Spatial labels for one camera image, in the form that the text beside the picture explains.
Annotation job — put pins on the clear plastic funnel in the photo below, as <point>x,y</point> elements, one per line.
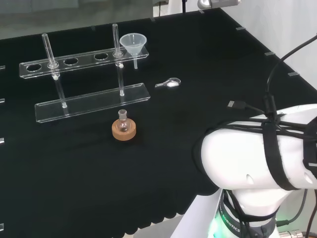
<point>133,45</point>

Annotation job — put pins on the glass weighing funnel with powder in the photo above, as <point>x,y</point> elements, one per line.
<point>173,83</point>

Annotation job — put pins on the clear acrylic funnel stand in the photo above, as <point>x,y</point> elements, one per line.
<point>99,100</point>

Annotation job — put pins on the small round-bottom glass flask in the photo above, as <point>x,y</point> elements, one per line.
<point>122,125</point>

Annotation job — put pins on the black bench cloth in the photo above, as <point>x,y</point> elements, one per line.
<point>74,173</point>

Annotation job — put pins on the black tripod pole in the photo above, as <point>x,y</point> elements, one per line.
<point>184,5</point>

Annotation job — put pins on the grey metal fixture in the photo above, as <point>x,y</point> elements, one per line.
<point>205,3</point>

